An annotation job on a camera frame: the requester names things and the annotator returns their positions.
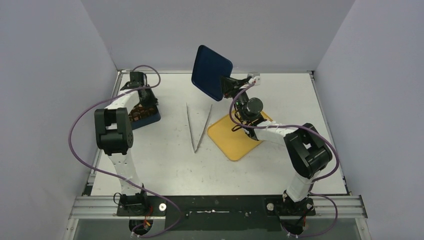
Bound blue box lid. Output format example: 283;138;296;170
191;45;233;102

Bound blue chocolate box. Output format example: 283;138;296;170
128;96;161;130

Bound metal tongs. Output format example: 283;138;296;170
186;103;213;154

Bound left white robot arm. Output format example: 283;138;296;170
94;71;161;216

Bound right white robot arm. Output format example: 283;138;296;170
220;76;333;214

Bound yellow plastic tray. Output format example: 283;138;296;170
207;114;262;162

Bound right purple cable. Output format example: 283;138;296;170
228;81;340;238

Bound purple cable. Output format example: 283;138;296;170
67;64;183;239
228;81;340;238

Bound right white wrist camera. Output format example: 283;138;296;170
247;72;262;86

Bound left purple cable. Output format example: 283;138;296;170
67;64;183;239

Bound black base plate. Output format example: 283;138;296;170
116;195;316;235

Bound aluminium rail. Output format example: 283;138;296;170
69;195;368;220

